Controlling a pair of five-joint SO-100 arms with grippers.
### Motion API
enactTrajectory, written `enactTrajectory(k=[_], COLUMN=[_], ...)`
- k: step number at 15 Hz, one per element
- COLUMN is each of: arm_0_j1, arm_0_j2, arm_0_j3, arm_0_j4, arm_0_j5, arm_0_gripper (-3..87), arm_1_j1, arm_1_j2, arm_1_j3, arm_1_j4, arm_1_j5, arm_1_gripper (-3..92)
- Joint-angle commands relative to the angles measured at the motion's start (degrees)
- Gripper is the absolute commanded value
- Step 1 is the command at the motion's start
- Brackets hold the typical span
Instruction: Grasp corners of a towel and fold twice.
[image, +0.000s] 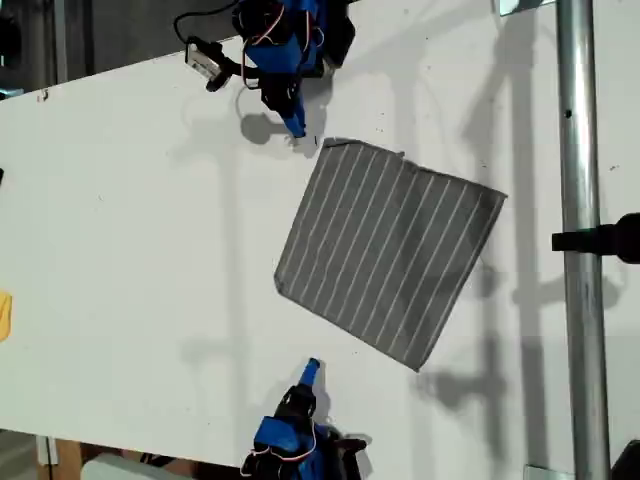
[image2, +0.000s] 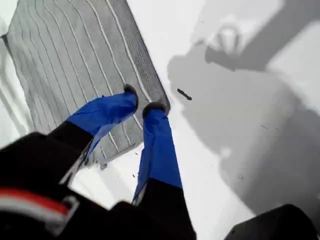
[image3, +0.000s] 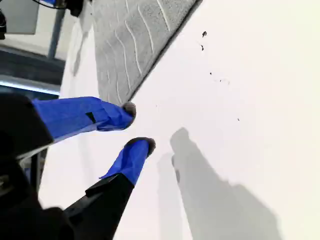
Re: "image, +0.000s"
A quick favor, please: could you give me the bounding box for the grey white-striped towel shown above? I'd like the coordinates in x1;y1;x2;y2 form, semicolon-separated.
273;137;509;374

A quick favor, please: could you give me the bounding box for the grey vertical bar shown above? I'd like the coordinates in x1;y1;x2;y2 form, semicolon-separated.
52;0;69;84

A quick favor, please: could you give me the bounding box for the wooden table leg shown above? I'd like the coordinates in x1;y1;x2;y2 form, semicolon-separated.
49;439;84;480

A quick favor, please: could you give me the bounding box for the yellow object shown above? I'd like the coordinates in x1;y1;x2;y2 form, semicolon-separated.
0;291;13;343

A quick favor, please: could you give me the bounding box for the black rounded object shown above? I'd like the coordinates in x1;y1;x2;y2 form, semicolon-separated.
609;439;640;480

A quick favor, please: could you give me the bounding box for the black clamp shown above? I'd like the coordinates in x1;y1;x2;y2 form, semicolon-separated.
551;212;640;265

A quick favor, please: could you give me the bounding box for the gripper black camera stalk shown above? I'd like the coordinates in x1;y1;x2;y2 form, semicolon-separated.
328;433;369;451
205;55;242;94

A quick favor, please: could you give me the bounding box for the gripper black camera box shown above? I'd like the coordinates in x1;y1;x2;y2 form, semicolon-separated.
184;36;225;77
342;446;365;480

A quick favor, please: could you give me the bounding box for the gripper black camera cable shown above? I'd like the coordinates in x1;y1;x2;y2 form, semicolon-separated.
173;0;240;46

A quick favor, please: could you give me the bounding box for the shiny metal bracket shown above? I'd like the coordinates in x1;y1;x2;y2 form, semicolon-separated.
492;0;556;17
523;463;576;480

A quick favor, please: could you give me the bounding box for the white metal bracket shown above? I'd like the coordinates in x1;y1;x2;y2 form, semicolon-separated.
35;435;59;467

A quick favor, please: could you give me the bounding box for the steel post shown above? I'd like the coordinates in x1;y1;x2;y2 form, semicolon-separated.
554;0;614;480

